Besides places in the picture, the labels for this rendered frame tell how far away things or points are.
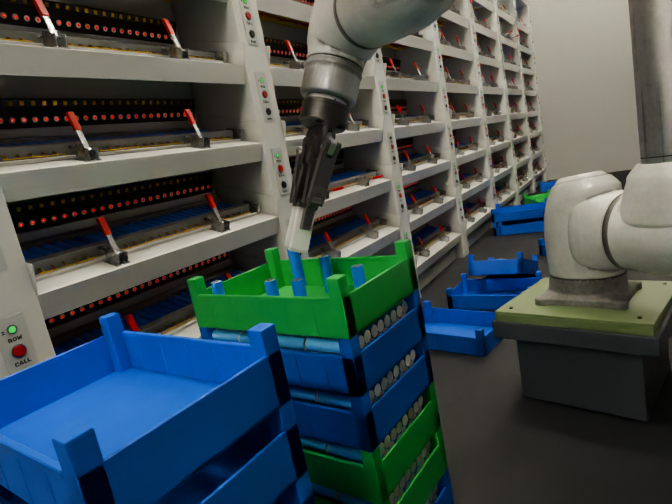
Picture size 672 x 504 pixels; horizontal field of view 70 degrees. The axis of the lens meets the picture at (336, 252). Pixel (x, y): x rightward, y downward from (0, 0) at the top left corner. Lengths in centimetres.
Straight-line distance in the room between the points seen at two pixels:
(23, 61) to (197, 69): 36
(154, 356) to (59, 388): 11
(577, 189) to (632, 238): 16
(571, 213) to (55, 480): 97
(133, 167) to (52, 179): 15
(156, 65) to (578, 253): 94
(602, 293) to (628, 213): 20
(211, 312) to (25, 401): 27
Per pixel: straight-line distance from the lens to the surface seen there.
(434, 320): 172
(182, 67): 112
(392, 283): 69
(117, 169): 96
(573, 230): 110
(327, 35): 76
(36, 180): 89
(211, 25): 134
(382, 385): 70
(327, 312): 61
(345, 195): 152
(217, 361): 55
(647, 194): 100
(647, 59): 102
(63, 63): 97
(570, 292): 114
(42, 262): 95
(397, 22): 65
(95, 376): 70
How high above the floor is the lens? 62
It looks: 11 degrees down
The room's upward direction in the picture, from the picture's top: 11 degrees counter-clockwise
